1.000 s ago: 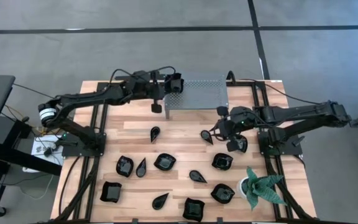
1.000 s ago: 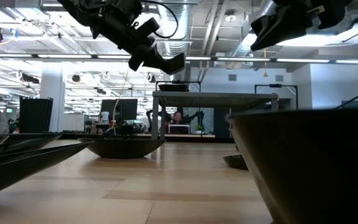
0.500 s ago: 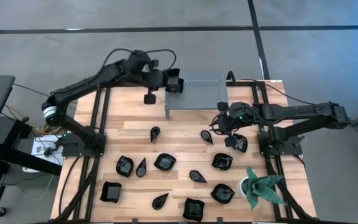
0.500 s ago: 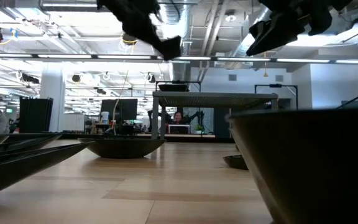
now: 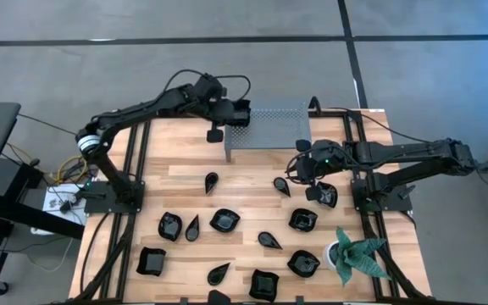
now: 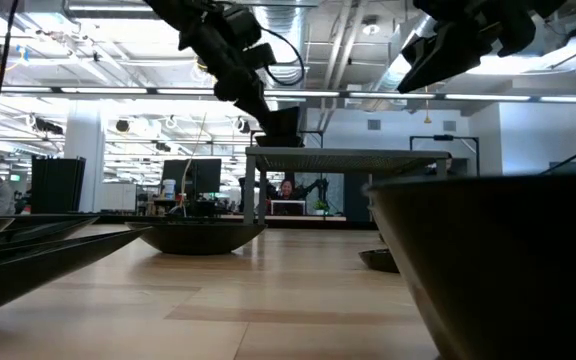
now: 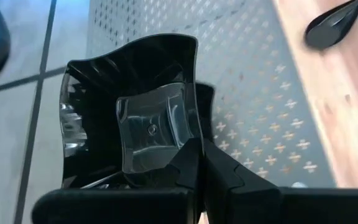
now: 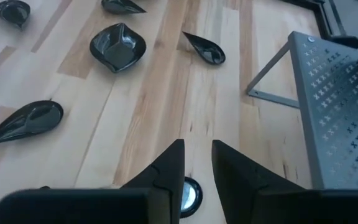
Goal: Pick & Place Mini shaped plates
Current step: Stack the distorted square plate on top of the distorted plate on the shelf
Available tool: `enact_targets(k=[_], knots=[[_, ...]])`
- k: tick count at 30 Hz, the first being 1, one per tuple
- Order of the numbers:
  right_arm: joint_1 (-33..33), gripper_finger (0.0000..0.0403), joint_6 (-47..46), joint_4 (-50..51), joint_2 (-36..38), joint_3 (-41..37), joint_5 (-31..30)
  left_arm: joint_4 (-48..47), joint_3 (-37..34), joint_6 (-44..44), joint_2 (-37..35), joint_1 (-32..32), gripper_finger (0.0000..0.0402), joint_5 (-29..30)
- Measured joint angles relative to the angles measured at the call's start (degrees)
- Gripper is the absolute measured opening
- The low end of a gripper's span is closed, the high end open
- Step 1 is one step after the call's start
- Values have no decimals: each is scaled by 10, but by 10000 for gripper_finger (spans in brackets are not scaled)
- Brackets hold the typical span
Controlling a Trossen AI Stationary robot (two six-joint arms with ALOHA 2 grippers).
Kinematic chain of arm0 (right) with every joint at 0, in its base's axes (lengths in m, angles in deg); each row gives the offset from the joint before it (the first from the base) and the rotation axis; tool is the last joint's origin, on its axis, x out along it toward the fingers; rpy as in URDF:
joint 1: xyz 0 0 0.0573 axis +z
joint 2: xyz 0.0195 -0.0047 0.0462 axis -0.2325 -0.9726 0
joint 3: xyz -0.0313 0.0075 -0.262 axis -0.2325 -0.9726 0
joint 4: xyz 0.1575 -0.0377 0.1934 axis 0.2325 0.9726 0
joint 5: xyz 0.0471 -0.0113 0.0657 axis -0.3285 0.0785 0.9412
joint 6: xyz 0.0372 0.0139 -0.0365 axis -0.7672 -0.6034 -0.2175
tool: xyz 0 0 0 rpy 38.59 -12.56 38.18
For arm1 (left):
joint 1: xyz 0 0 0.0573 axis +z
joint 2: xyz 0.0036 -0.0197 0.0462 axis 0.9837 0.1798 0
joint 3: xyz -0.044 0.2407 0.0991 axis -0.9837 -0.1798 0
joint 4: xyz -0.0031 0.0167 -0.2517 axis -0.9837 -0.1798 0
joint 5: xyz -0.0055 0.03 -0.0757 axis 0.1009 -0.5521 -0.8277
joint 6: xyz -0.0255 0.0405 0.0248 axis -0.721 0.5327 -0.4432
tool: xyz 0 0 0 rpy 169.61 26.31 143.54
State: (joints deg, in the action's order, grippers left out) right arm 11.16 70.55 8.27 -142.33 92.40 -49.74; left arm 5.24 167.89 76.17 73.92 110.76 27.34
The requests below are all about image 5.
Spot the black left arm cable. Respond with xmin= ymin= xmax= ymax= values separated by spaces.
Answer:
xmin=164 ymin=69 xmax=252 ymax=103

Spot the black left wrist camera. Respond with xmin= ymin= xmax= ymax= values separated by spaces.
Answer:
xmin=206 ymin=120 xmax=225 ymax=144

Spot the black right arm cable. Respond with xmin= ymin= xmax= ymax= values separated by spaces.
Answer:
xmin=323 ymin=106 xmax=421 ymax=144

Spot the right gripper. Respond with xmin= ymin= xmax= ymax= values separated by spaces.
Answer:
xmin=294 ymin=138 xmax=347 ymax=184

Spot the green plant in white pot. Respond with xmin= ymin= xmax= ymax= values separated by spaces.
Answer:
xmin=321 ymin=225 xmax=392 ymax=288

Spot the yellow cable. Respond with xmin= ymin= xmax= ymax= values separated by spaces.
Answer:
xmin=6 ymin=143 xmax=89 ymax=184

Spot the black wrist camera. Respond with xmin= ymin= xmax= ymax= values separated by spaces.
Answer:
xmin=206 ymin=120 xmax=225 ymax=144
xmin=304 ymin=181 xmax=324 ymax=203

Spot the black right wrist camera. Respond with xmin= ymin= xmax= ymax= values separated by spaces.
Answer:
xmin=304 ymin=181 xmax=324 ymax=203

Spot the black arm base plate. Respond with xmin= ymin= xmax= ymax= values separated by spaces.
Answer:
xmin=350 ymin=176 xmax=413 ymax=214
xmin=83 ymin=180 xmax=146 ymax=214

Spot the grey perforated metal shelf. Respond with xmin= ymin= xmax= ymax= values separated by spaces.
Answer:
xmin=224 ymin=100 xmax=313 ymax=164

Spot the white power strip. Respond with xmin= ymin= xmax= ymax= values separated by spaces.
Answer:
xmin=30 ymin=182 xmax=87 ymax=236

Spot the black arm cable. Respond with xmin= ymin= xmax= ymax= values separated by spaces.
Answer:
xmin=164 ymin=69 xmax=252 ymax=103
xmin=323 ymin=106 xmax=421 ymax=144

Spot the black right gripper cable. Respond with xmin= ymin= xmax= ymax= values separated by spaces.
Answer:
xmin=285 ymin=158 xmax=309 ymax=185

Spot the black square mini plate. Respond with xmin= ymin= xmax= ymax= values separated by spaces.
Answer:
xmin=248 ymin=269 xmax=280 ymax=303
xmin=136 ymin=246 xmax=168 ymax=278

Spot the black aluminium table frame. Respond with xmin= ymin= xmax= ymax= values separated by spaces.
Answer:
xmin=70 ymin=108 xmax=432 ymax=305

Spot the black floor cable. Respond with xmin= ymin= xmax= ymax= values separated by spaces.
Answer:
xmin=16 ymin=112 xmax=79 ymax=138

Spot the black teardrop mini plate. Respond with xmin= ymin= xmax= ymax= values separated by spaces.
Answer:
xmin=184 ymin=213 xmax=201 ymax=243
xmin=207 ymin=289 xmax=232 ymax=305
xmin=273 ymin=176 xmax=292 ymax=198
xmin=206 ymin=262 xmax=232 ymax=287
xmin=257 ymin=230 xmax=284 ymax=251
xmin=204 ymin=171 xmax=220 ymax=197

